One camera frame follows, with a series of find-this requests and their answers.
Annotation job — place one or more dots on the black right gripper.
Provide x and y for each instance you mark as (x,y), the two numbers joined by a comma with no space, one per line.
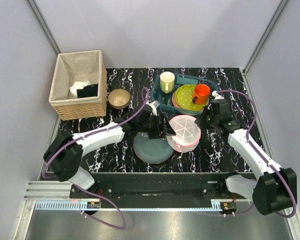
(200,120)

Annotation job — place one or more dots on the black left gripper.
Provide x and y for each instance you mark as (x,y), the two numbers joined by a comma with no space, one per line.
(162,130)

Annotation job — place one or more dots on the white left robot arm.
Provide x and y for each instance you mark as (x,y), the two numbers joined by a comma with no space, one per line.
(65,153)

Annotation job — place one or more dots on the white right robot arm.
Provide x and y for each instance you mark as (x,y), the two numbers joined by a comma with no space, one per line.
(274,189)

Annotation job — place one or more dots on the teal ceramic plate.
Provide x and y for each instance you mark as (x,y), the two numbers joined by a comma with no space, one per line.
(151,151)

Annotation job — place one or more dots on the orange mug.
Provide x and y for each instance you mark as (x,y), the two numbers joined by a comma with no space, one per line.
(201,94)

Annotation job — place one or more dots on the pink plate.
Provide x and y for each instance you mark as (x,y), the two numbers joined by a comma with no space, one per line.
(175,104)

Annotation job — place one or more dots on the teal plastic tray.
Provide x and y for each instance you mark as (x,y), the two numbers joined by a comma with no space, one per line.
(165,99)

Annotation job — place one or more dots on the green polka dot plate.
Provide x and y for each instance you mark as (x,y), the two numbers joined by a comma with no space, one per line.
(184,97)

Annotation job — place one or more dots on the pale yellow mug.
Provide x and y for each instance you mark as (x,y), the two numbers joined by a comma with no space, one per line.
(167,80)

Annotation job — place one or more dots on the beige brown bowl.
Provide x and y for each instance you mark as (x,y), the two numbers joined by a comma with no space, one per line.
(119,98)

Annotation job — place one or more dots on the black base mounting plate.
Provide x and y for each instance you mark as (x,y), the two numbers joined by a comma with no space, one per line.
(199,185)

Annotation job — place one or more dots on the black item in basket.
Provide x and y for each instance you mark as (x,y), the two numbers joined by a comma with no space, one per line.
(88,91)

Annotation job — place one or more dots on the white cloth in basket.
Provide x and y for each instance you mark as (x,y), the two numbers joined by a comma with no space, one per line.
(77,85)

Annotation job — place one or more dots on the wicker basket with liner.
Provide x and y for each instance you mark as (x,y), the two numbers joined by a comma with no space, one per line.
(76,66)

